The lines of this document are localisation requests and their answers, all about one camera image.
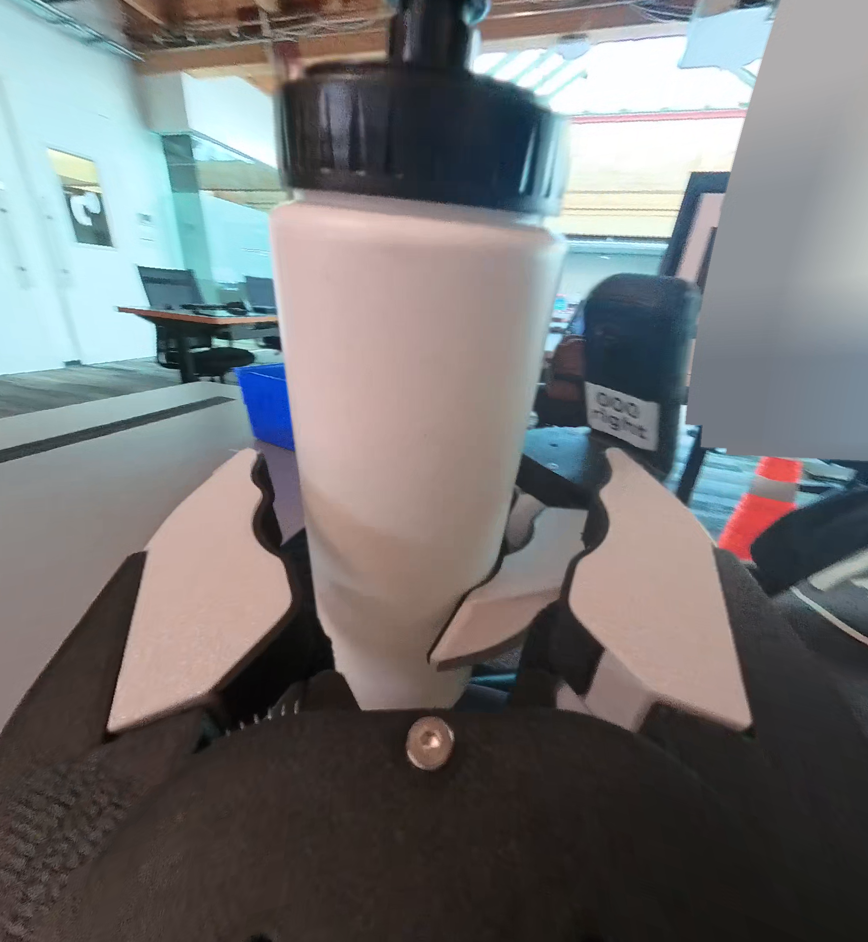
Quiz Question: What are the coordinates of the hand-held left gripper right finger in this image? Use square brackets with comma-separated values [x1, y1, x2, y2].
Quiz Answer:
[568, 446, 755, 733]

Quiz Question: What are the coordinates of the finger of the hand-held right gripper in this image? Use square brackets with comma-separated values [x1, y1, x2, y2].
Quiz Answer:
[427, 489, 591, 673]
[254, 440, 305, 543]

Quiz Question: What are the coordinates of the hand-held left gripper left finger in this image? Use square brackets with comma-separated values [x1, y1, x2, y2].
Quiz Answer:
[104, 447, 304, 735]

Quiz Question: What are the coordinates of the blue plastic bin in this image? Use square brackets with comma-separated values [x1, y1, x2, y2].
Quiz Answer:
[235, 363, 295, 451]

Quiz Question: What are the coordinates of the white bottle with black cap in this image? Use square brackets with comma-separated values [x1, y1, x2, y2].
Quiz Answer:
[268, 0, 571, 713]

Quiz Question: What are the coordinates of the orange traffic cone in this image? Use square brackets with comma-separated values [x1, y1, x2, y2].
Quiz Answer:
[717, 456, 803, 560]

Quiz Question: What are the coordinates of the wooden desk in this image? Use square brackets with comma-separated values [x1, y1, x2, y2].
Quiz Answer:
[118, 303, 281, 384]

